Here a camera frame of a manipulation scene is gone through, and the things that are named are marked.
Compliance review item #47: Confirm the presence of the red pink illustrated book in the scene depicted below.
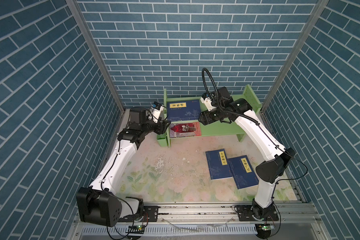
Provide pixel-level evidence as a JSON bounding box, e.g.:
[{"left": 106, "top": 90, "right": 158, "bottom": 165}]
[{"left": 169, "top": 122, "right": 202, "bottom": 139}]

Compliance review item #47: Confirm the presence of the blue book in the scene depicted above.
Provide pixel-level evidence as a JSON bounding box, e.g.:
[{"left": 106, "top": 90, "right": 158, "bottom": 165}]
[
  {"left": 206, "top": 149, "right": 232, "bottom": 180},
  {"left": 228, "top": 155, "right": 259, "bottom": 190},
  {"left": 167, "top": 100, "right": 201, "bottom": 122}
]

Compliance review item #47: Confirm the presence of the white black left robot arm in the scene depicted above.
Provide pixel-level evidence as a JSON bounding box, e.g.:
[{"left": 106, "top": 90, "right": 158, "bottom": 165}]
[{"left": 76, "top": 102, "right": 171, "bottom": 228}]

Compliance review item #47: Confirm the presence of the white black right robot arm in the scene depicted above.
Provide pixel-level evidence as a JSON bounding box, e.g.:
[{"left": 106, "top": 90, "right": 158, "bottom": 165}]
[{"left": 199, "top": 97, "right": 295, "bottom": 221}]

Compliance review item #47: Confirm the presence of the green two-tier shelf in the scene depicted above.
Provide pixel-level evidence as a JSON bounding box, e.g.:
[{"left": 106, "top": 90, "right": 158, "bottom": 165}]
[{"left": 162, "top": 84, "right": 263, "bottom": 148}]

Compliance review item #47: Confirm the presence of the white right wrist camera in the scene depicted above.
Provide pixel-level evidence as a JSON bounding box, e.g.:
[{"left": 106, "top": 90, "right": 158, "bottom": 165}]
[{"left": 200, "top": 97, "right": 217, "bottom": 112}]

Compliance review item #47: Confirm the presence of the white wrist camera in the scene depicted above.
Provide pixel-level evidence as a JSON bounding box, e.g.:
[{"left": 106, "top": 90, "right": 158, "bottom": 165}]
[
  {"left": 150, "top": 102, "right": 165, "bottom": 123},
  {"left": 200, "top": 97, "right": 217, "bottom": 112}
]

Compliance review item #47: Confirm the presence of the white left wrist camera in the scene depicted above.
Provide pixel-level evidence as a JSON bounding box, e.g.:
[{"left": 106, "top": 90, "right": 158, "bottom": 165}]
[{"left": 150, "top": 102, "right": 165, "bottom": 123}]

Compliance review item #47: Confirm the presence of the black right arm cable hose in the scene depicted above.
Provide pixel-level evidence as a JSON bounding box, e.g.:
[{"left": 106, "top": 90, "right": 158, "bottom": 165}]
[{"left": 201, "top": 67, "right": 226, "bottom": 106}]

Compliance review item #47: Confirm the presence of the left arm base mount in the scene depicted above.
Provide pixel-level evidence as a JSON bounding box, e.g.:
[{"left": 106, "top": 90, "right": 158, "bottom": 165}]
[{"left": 118, "top": 206, "right": 159, "bottom": 223}]

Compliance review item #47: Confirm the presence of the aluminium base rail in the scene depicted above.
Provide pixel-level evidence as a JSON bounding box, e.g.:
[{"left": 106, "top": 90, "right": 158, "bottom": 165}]
[{"left": 68, "top": 201, "right": 328, "bottom": 240}]

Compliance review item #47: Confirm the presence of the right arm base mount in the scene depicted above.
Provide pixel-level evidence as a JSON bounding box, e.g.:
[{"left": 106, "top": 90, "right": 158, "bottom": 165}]
[{"left": 234, "top": 204, "right": 280, "bottom": 222}]

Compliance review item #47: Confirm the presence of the aluminium corner frame post left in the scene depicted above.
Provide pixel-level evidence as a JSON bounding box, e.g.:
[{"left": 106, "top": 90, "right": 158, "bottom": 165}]
[{"left": 66, "top": 0, "right": 125, "bottom": 114}]

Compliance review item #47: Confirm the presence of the aluminium corner frame post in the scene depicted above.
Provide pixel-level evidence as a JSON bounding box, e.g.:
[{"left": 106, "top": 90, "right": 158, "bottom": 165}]
[
  {"left": 66, "top": 0, "right": 125, "bottom": 114},
  {"left": 260, "top": 0, "right": 329, "bottom": 114}
]

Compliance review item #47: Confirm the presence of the aluminium corner frame post right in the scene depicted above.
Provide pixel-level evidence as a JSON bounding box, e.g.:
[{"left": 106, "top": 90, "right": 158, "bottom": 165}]
[{"left": 260, "top": 0, "right": 329, "bottom": 114}]

